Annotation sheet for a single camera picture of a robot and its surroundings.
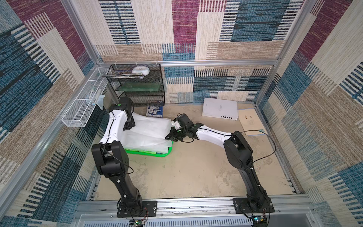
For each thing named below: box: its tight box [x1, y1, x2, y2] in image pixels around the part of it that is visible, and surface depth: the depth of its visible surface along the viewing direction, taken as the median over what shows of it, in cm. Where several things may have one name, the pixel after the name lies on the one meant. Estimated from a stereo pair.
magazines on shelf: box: [102, 69, 145, 79], surface depth 82 cm
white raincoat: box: [122, 112, 173, 155], surface depth 89 cm
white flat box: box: [202, 97, 239, 121], surface depth 116 cm
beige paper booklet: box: [238, 108, 267, 136], surface depth 111 cm
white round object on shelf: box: [131, 66, 150, 77], surface depth 91 cm
